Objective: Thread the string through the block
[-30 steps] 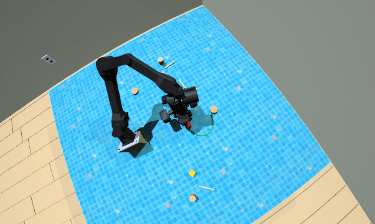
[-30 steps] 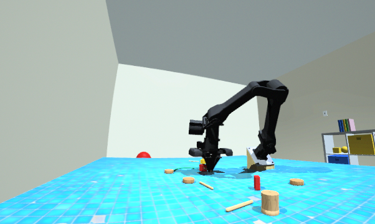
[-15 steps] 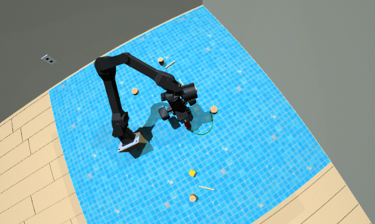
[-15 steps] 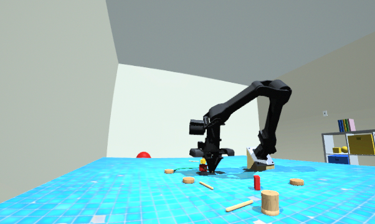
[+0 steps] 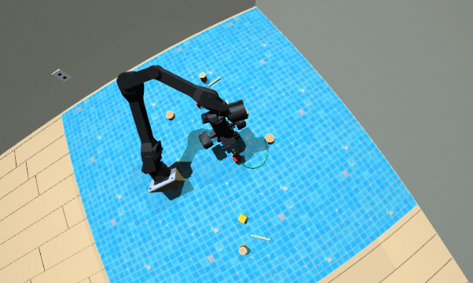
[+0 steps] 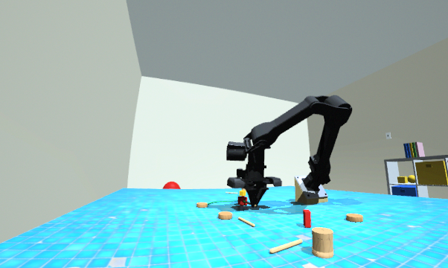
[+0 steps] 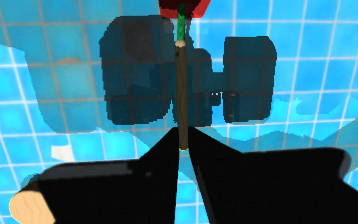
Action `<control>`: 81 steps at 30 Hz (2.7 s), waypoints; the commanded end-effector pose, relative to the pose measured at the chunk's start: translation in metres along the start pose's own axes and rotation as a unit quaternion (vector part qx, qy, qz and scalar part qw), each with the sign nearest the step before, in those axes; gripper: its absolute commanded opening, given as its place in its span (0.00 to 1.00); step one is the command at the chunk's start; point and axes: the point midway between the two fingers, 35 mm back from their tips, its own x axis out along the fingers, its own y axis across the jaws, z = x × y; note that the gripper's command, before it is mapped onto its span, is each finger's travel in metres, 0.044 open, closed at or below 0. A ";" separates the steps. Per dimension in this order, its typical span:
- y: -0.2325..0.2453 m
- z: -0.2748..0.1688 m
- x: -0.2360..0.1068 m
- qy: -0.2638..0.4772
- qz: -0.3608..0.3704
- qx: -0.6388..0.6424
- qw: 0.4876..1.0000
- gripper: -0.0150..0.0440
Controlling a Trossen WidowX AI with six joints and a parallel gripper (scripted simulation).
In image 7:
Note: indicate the red wooden block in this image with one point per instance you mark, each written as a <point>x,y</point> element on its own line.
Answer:
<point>195,9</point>

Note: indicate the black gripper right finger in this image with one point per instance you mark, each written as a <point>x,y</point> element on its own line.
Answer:
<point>227,178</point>

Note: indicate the tan round disc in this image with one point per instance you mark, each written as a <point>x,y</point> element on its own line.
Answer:
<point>27,206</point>

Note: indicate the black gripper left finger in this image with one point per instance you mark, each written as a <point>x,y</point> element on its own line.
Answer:
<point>148,182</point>

